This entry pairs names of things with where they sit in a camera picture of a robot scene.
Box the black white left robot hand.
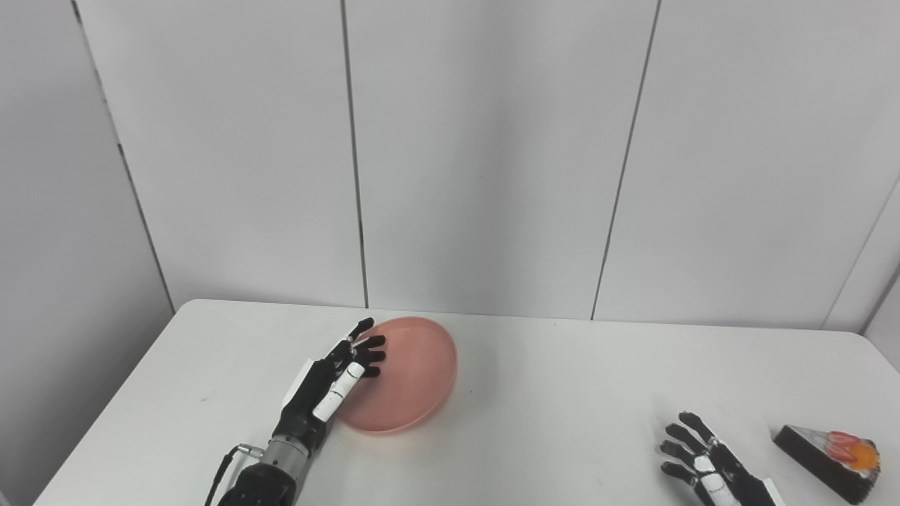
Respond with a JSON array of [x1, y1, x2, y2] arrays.
[[272, 318, 387, 455]]

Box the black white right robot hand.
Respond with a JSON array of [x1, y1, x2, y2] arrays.
[[659, 411, 788, 506]]

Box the pink round plate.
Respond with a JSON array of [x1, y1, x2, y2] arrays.
[[335, 316, 458, 435]]

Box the chocolate cake slice with fruit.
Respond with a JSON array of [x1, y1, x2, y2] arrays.
[[773, 424, 882, 506]]

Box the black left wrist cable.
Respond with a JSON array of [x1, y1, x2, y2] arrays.
[[203, 443, 266, 506]]

